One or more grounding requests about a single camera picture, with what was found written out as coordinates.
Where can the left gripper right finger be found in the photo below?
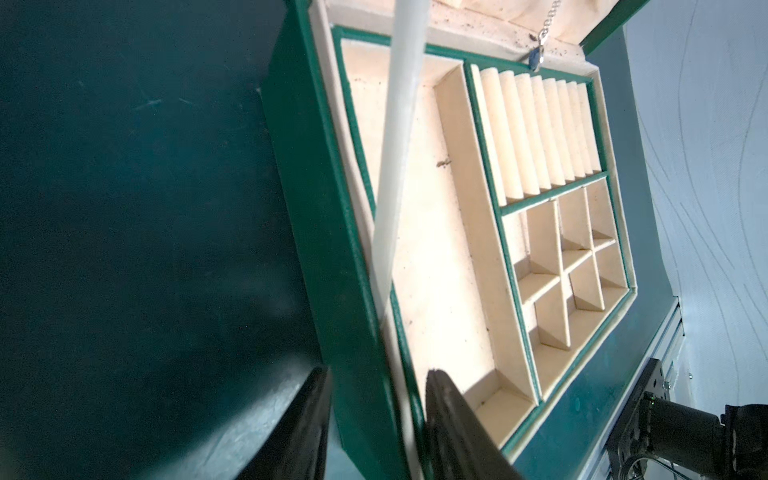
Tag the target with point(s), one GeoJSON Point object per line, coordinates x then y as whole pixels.
{"type": "Point", "coordinates": [459, 447]}

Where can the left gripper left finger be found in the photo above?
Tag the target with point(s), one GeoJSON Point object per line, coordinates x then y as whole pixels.
{"type": "Point", "coordinates": [297, 447]}

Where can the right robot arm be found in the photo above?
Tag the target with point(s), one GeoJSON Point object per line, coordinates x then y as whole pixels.
{"type": "Point", "coordinates": [652, 427]}

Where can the green table mat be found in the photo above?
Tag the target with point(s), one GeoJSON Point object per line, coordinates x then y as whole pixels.
{"type": "Point", "coordinates": [154, 320]}

